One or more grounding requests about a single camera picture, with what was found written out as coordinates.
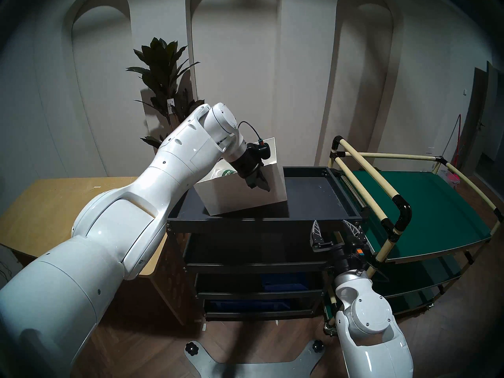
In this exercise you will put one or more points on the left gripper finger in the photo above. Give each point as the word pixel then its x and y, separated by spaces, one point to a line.
pixel 259 181

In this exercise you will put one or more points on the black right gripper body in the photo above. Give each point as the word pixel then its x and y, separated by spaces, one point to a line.
pixel 348 255

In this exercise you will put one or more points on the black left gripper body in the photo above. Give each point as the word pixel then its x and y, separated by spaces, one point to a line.
pixel 250 158

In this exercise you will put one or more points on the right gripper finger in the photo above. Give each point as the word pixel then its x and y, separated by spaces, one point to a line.
pixel 353 229
pixel 317 233

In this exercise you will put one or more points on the white storage box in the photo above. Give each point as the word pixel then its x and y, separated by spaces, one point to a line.
pixel 236 198

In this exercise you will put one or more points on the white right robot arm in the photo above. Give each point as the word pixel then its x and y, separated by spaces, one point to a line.
pixel 368 322

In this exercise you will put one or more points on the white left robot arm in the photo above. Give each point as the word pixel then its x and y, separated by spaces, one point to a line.
pixel 130 215

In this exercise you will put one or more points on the black metal shelf cart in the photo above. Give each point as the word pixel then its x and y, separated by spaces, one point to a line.
pixel 315 196

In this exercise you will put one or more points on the pink plastic box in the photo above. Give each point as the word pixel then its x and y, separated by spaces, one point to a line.
pixel 453 177

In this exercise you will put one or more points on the clear plastic water bottle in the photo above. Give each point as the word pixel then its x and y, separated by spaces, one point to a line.
pixel 227 173

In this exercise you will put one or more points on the small blue bin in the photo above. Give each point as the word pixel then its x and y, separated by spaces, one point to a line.
pixel 283 282

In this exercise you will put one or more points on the green cart with cream pipes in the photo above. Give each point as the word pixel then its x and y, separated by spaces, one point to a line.
pixel 425 212

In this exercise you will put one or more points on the black star knob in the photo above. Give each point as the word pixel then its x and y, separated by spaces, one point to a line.
pixel 192 348
pixel 318 345

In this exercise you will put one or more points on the white plant tag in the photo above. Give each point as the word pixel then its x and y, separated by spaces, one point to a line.
pixel 171 104

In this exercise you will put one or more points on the wide blue bin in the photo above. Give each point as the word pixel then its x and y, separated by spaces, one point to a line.
pixel 248 305

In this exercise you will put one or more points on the tall green potted plant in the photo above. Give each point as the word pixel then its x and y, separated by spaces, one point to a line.
pixel 165 74

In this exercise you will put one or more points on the dark grey door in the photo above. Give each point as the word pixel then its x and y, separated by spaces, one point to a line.
pixel 490 121

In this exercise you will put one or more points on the light wooden table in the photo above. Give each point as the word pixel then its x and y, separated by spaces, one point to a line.
pixel 39 208

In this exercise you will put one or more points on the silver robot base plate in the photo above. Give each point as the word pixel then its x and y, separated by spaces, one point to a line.
pixel 256 371

